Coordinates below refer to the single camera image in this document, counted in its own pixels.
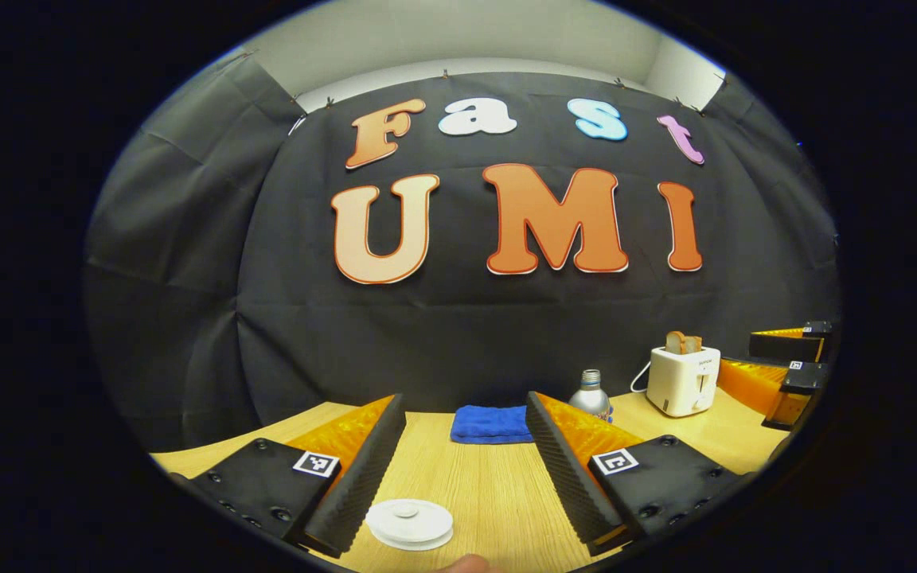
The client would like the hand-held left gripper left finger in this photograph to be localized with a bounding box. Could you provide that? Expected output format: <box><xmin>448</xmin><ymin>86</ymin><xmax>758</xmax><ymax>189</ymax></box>
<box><xmin>170</xmin><ymin>394</ymin><xmax>408</xmax><ymax>559</ymax></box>

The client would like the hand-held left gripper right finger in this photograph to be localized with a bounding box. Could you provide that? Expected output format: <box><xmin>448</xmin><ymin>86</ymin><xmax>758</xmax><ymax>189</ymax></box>
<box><xmin>524</xmin><ymin>392</ymin><xmax>755</xmax><ymax>558</ymax></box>

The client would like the silver water bottle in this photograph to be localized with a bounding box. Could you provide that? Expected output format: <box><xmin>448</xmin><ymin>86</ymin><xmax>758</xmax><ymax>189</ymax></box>
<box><xmin>568</xmin><ymin>369</ymin><xmax>614</xmax><ymax>423</ymax></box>

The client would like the white toaster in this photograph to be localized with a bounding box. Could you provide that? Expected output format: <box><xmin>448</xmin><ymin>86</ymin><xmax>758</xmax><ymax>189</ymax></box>
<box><xmin>646</xmin><ymin>346</ymin><xmax>722</xmax><ymax>419</ymax></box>

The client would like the blue towel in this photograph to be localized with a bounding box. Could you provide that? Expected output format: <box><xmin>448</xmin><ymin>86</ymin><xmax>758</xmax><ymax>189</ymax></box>
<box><xmin>450</xmin><ymin>405</ymin><xmax>536</xmax><ymax>446</ymax></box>

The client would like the black backdrop cloth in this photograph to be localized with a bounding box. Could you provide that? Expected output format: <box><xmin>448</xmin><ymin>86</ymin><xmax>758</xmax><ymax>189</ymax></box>
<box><xmin>83</xmin><ymin>52</ymin><xmax>841</xmax><ymax>453</ymax></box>

